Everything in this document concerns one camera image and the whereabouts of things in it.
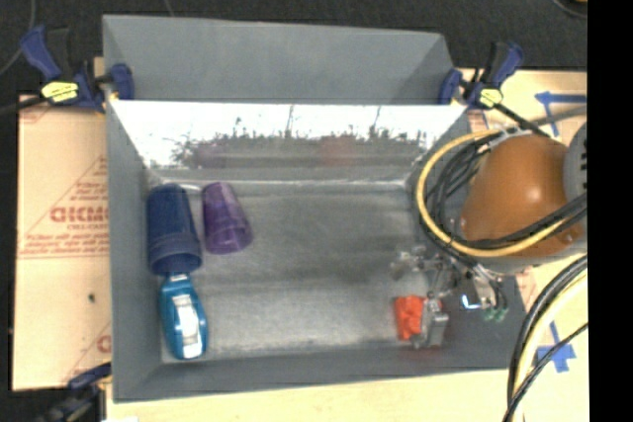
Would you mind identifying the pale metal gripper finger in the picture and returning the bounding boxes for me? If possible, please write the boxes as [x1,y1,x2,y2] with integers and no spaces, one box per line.
[418,296,450,350]
[390,248,432,282]

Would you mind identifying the orange lumpy block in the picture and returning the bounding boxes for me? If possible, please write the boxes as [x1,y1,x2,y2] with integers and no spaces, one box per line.
[394,295,428,342]

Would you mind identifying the grey metal bin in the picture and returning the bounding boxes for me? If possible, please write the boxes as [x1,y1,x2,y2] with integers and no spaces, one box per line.
[101,13,528,402]

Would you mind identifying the purple plastic cup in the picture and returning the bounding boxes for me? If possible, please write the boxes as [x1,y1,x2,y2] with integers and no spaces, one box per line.
[201,181,255,256]

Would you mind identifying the teal and white plastic tool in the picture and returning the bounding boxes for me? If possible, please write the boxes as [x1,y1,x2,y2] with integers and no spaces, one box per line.
[157,272,210,362]

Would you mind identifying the dark blue plastic cup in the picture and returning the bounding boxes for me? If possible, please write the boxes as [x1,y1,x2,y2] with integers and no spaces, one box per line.
[145,183,204,276]

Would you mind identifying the brown cardboard board, red print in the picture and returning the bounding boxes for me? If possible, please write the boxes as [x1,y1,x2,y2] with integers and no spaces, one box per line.
[10,93,114,392]

